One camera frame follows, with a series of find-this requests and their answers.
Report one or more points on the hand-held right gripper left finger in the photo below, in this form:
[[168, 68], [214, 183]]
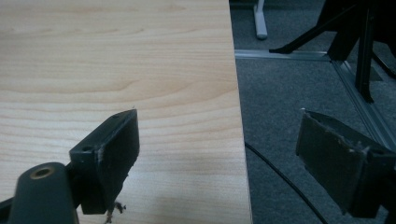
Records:
[[107, 161]]

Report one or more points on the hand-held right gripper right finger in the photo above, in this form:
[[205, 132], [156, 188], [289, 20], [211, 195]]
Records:
[[333, 161]]

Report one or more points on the black metal stand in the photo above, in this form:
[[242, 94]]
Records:
[[358, 40]]

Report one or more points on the white stand foot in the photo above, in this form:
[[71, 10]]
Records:
[[260, 20]]

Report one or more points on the aluminium floor rail frame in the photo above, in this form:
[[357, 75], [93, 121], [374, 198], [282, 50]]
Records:
[[351, 90]]

